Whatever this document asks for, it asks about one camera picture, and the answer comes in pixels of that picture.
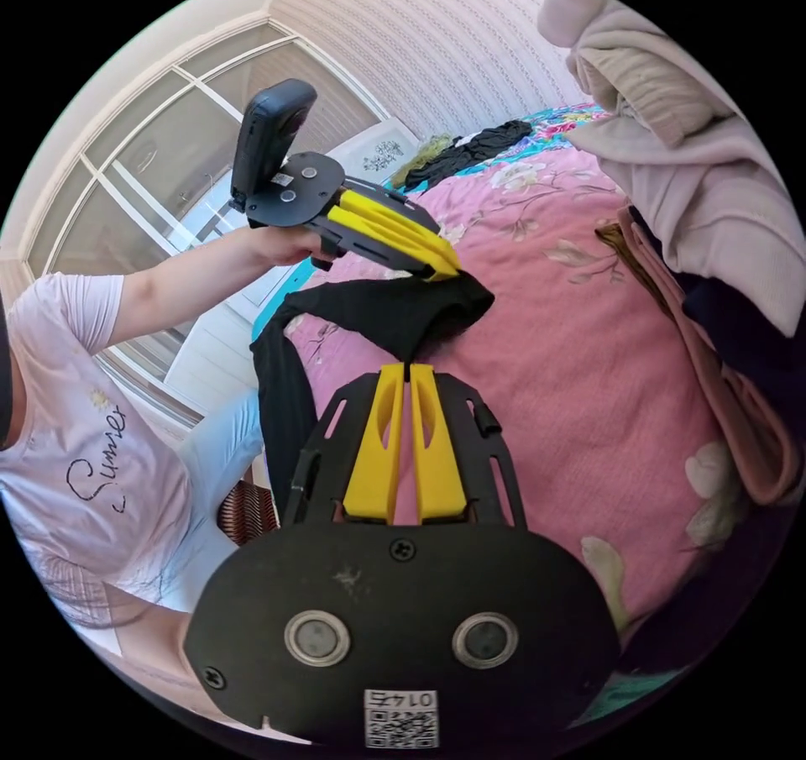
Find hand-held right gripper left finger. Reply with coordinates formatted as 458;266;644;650
342;361;406;527

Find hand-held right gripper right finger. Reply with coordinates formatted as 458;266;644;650
409;363;468;527

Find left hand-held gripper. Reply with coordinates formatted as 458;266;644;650
242;150;464;284

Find black long pants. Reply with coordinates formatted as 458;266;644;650
249;270;497;522

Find person's left forearm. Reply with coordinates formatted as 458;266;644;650
115;229;259;347

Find person's left hand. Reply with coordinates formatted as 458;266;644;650
249;225;330;270

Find pile of clothes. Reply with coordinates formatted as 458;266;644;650
390;118;536;191
536;0;806;511

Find bed with pink floral quilt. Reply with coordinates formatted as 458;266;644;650
251;103;767;721

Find window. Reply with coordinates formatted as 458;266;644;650
24;15;393;428

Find person's body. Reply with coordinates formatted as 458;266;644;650
0;271;267;654

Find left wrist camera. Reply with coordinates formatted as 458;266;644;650
228;77;319;208

